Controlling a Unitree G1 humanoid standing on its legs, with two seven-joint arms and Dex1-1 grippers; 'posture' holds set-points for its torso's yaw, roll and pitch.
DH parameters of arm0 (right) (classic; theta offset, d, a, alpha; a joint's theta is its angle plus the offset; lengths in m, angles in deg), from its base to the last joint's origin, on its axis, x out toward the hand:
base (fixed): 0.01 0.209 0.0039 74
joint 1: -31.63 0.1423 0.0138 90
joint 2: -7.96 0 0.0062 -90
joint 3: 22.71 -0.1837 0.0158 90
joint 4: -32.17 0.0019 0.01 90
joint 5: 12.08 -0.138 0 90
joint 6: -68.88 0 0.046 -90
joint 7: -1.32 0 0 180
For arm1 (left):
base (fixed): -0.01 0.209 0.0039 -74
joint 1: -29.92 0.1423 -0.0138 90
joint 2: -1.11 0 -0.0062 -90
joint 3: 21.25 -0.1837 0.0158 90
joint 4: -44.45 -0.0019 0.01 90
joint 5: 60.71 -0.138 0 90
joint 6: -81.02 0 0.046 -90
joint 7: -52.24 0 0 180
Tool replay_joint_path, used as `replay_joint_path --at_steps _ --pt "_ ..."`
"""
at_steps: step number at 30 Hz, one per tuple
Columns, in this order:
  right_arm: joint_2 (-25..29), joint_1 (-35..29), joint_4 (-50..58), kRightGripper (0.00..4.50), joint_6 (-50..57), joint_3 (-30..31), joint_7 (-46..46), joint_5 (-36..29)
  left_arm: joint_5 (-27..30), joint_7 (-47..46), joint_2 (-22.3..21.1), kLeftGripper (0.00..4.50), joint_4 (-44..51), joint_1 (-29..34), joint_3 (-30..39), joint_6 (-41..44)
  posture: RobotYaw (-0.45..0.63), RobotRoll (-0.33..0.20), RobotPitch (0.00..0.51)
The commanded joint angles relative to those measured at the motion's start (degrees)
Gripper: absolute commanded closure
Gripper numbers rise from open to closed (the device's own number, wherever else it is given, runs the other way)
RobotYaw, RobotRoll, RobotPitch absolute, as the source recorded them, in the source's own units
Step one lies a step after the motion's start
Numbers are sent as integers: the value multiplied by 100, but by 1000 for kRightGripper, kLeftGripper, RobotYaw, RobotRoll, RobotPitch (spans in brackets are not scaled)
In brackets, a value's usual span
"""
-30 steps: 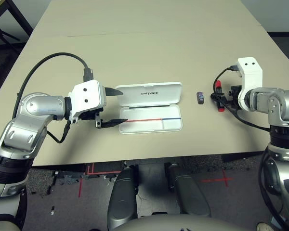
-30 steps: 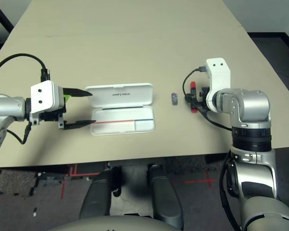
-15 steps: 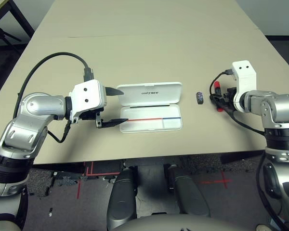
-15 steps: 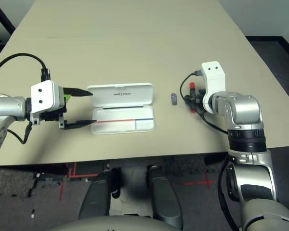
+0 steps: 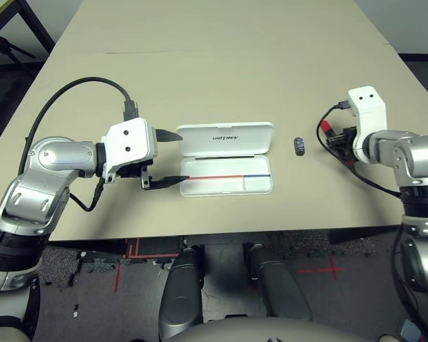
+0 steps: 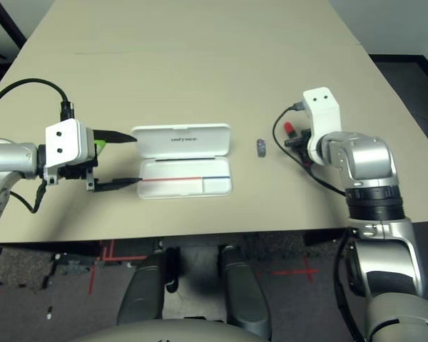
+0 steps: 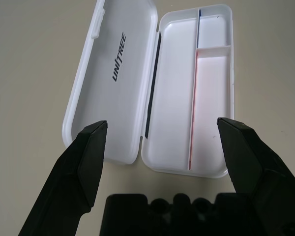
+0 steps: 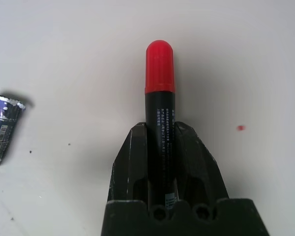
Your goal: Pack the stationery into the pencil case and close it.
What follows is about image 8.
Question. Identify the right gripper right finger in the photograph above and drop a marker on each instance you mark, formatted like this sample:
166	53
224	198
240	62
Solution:
196	162

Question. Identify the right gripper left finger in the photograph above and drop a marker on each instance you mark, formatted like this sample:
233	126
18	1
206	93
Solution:
130	159

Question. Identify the black marker with red cap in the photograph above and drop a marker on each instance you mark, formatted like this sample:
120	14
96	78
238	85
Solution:
159	68

